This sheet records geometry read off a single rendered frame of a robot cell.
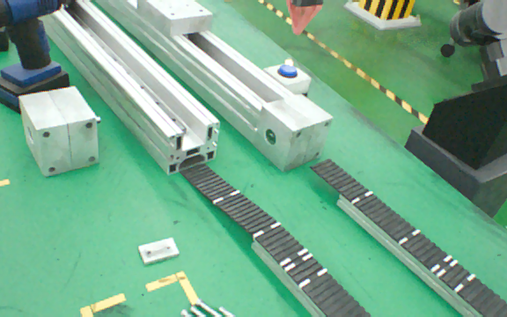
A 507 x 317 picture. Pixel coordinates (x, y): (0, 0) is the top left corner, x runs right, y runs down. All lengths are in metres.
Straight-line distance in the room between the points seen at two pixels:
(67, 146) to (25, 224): 0.14
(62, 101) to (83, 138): 0.07
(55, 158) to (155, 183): 0.16
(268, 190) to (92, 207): 0.29
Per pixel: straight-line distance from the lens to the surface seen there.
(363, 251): 0.75
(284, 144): 0.81
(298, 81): 1.02
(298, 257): 0.66
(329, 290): 0.64
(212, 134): 0.80
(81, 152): 0.80
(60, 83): 0.97
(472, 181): 1.04
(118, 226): 0.71
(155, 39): 1.14
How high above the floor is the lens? 1.31
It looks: 38 degrees down
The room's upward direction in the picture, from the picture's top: 12 degrees clockwise
